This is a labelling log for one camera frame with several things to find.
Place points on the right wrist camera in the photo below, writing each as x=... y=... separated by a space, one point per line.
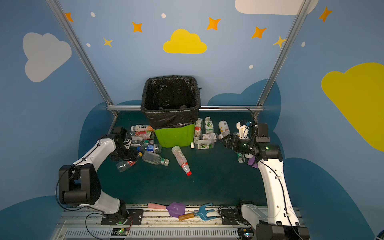
x=244 y=128

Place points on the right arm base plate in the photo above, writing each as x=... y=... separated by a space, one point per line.
x=228 y=217

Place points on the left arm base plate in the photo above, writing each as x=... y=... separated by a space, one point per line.
x=127 y=217

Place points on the clear bottle green neck band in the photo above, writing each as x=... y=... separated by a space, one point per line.
x=155 y=159

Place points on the purple spatula pink handle right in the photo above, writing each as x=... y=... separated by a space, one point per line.
x=252 y=162

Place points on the clear flat white label bottle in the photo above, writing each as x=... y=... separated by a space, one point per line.
x=139 y=141

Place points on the right circuit board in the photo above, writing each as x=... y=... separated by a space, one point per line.
x=245 y=234

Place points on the purple text label bottle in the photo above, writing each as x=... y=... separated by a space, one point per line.
x=212 y=136

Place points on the red green label bottle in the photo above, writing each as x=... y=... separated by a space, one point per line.
x=146 y=135

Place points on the purple shovel pink handle front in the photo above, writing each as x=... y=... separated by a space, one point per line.
x=175 y=209

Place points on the white bottle red cap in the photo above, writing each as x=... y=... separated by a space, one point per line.
x=181 y=159

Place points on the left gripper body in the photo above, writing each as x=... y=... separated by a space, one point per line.
x=126 y=151

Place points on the left circuit board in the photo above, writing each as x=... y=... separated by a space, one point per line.
x=120 y=231

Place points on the green bin with black liner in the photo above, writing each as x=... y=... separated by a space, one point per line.
x=172 y=104

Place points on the blue cap clear water bottle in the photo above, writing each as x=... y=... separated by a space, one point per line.
x=154 y=148

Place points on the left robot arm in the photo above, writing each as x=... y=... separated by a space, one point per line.
x=79 y=184

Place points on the blue fork rake wooden handle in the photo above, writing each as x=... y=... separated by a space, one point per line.
x=202 y=213

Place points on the left aluminium frame post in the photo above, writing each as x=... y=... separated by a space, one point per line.
x=60 y=15

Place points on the white orange milk tea bottle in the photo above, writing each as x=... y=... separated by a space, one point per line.
x=140 y=128

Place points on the aluminium frame post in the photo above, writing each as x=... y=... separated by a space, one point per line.
x=60 y=15
x=291 y=37

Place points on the white label bottle far right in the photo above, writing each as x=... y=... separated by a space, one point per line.
x=224 y=128

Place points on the right aluminium frame post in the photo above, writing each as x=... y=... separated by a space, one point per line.
x=291 y=37

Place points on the circuit board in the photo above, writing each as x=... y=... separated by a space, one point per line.
x=120 y=231
x=245 y=234

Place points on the clear square bottle white cap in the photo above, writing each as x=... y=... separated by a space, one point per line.
x=202 y=144

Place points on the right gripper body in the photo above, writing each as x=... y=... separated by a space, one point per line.
x=233 y=142

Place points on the yellow cap red label bottle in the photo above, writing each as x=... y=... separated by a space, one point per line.
x=122 y=166

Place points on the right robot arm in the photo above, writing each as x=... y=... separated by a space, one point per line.
x=281 y=223

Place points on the tall red white label bottle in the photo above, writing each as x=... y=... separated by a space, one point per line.
x=198 y=130

